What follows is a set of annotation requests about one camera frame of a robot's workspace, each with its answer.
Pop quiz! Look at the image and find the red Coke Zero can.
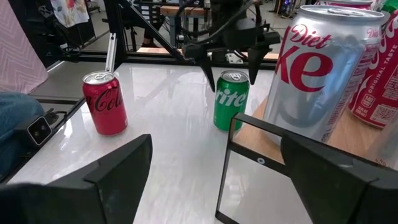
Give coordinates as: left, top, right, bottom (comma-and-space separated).
81, 70, 129, 137

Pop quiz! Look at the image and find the wooden shelf rack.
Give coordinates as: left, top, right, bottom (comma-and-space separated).
215, 99, 398, 224

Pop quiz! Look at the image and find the person's leg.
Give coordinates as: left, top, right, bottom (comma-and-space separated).
0, 91, 46, 175

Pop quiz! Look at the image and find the white floral cloth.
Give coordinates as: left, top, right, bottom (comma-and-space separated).
49, 0, 90, 29

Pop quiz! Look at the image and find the green Sprite can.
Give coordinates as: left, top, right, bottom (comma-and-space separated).
213, 69, 251, 132
381, 0, 398, 14

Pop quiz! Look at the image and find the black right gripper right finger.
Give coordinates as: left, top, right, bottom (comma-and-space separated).
280, 133, 398, 224

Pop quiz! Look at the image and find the pink patterned cloth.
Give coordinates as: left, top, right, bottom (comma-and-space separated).
0, 0, 50, 95

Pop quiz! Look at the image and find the red Coca-Cola original taste can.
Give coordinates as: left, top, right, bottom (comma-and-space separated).
348, 9, 398, 129

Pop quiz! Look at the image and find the small grey camera box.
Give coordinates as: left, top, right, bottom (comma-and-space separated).
14, 114, 53, 149

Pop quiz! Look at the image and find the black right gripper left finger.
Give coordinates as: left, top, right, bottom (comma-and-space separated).
0, 133, 154, 224

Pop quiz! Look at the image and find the silver Diet Coke can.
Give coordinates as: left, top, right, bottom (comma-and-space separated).
262, 4, 386, 147

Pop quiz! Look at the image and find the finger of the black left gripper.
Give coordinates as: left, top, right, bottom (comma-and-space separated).
181, 42, 218, 93
247, 45, 272, 86

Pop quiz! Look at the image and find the wooden workbench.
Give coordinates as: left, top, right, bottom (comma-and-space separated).
160, 4, 212, 47

